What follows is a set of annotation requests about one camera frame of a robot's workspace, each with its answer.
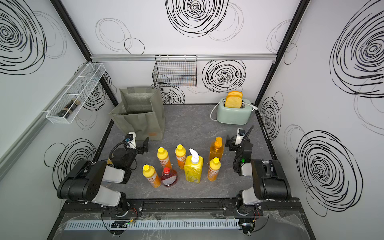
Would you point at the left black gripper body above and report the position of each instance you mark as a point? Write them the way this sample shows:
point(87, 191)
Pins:
point(131, 155)

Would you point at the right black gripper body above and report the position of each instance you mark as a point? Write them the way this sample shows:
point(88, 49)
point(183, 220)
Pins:
point(236, 148)

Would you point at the orange pump soap bottle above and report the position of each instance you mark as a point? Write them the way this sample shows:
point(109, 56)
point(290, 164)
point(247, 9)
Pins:
point(216, 149)

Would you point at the green fabric shopping bag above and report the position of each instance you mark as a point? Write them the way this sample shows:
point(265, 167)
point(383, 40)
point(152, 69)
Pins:
point(141, 111)

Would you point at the yellow pump soap bottle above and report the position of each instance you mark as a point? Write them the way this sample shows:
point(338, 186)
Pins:
point(193, 167)

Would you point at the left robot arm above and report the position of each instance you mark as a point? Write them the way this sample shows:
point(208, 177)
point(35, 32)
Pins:
point(84, 182)

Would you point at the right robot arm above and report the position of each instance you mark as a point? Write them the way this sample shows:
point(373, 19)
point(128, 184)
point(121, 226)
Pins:
point(268, 177)

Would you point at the red soap bottle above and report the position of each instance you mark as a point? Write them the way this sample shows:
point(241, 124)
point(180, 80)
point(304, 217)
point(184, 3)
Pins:
point(169, 177)

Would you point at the yellow cap bottle back left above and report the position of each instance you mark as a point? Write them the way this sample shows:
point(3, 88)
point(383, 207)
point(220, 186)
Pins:
point(163, 157)

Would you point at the yellow cap bottle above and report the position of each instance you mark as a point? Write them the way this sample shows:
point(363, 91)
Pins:
point(214, 169)
point(151, 175)
point(180, 152)
point(163, 157)

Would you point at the yellow cap bottle right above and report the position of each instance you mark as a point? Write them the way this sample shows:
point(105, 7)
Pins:
point(214, 169)

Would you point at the yellow cap bottle front left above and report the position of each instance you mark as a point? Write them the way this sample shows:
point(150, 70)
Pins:
point(151, 175)

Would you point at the mint green toaster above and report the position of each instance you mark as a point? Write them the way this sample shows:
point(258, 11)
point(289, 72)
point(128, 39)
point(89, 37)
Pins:
point(234, 116)

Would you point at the yellow cap bottle back middle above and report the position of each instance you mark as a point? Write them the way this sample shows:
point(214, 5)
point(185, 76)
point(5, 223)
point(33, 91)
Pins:
point(180, 152)

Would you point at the toast slice front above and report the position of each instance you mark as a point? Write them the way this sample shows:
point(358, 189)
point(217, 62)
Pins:
point(234, 101)

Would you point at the toast slice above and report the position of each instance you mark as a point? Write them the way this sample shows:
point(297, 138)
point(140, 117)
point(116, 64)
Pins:
point(234, 101)
point(236, 93)

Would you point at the toast slice back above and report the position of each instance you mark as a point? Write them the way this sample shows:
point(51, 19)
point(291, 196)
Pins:
point(236, 93)

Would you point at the dark item in shelf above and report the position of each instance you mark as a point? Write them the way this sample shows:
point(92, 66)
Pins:
point(68, 109)

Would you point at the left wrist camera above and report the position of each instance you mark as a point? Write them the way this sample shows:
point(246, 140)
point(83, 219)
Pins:
point(130, 138)

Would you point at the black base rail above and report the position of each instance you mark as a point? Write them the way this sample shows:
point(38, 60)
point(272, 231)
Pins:
point(141, 207)

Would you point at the white slotted cable duct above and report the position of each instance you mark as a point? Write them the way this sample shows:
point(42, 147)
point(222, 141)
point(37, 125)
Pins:
point(193, 224)

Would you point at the white wire shelf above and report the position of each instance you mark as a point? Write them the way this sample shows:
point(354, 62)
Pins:
point(80, 87)

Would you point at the black wire basket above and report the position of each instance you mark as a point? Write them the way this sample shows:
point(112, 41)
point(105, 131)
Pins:
point(175, 70)

